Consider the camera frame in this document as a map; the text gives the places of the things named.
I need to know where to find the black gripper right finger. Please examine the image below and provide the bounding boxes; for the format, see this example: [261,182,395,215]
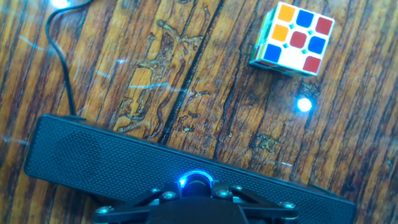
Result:
[213,182,299,224]

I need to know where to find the black soundbar speaker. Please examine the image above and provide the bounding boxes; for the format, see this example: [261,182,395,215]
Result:
[24,113,357,224]

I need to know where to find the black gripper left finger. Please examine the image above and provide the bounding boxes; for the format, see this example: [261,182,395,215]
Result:
[93,182,184,224]

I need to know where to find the white Rubik's cube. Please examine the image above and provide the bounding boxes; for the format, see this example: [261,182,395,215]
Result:
[248,1,336,78]

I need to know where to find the thin black speaker cable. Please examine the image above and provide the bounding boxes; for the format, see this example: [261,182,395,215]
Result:
[45,0,96,118]

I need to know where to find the black speaker volume knob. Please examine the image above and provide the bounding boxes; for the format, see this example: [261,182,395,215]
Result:
[182,172,214,198]

